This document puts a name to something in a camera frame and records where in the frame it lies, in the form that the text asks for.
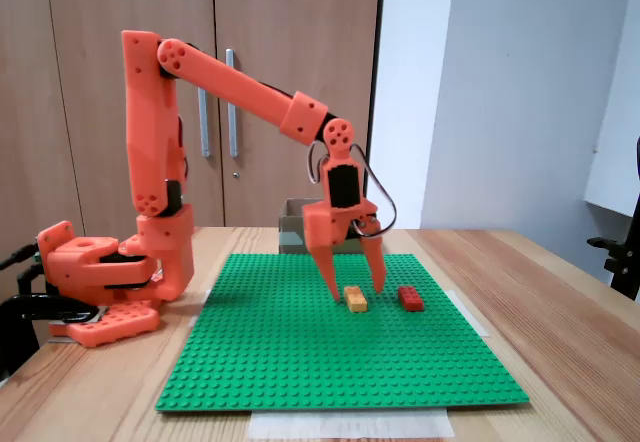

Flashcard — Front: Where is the yellow lego block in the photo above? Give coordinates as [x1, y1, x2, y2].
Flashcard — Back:
[342, 285, 370, 314]

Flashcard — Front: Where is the open cardboard box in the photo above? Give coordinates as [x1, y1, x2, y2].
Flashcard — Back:
[278, 197, 372, 256]

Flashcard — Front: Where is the red lego block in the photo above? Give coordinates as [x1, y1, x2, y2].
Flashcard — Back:
[397, 285, 426, 313]

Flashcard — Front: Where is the green lego baseplate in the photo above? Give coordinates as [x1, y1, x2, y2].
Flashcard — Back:
[154, 253, 530, 414]

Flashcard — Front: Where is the wide masking tape strip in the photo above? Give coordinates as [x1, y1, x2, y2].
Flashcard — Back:
[247, 408, 455, 441]

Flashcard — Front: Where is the black stand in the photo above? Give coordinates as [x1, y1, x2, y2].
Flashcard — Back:
[587, 136, 640, 303]

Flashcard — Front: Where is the black table clamp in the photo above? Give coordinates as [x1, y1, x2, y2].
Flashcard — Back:
[0, 292, 101, 381]

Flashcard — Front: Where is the brown wooden cabinet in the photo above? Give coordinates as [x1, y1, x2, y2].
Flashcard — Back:
[0, 0, 387, 273]

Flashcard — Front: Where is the gripper servo cable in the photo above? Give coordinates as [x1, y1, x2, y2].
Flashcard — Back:
[306, 140, 398, 238]

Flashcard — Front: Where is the silver cabinet door handle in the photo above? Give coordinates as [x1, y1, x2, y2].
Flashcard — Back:
[224, 48, 240, 159]
[197, 86, 212, 158]

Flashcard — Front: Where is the black power cable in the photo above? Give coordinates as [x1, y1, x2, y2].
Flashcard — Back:
[0, 244, 41, 271]

